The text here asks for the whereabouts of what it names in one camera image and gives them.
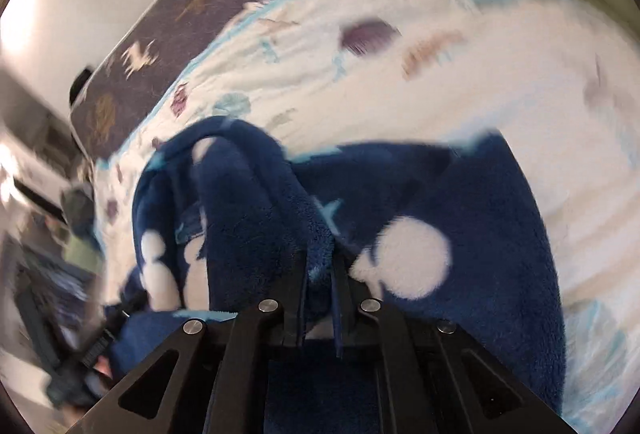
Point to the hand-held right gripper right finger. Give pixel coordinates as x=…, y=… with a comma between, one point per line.
x=350, y=314

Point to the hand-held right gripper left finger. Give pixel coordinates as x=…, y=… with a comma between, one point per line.
x=280, y=314

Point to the navy fleece star-print garment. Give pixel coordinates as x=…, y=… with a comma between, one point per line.
x=450, y=194

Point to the green cloth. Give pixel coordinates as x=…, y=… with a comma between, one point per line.
x=82, y=254

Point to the grey bag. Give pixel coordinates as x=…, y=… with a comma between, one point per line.
x=77, y=211

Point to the white seashell-print blanket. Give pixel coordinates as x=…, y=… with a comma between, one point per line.
x=500, y=79

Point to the black cloth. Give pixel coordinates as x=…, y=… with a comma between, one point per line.
x=80, y=85

